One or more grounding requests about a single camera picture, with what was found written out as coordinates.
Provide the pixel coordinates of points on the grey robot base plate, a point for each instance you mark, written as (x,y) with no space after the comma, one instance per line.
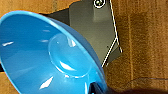
(96,30)

